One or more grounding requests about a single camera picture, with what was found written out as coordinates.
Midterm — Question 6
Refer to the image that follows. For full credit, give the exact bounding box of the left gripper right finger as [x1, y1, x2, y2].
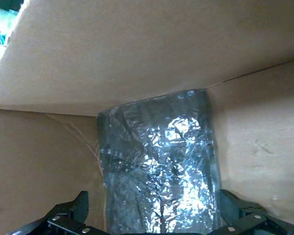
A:
[210, 189, 294, 235]

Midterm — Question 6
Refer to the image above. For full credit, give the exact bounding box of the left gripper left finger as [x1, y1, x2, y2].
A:
[4, 190, 106, 235]

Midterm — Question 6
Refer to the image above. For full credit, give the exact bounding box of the silver antistatic bag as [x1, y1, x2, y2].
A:
[97, 89, 222, 235]

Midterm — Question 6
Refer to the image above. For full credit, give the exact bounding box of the brown cardboard box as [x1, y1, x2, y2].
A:
[0, 0, 294, 235]

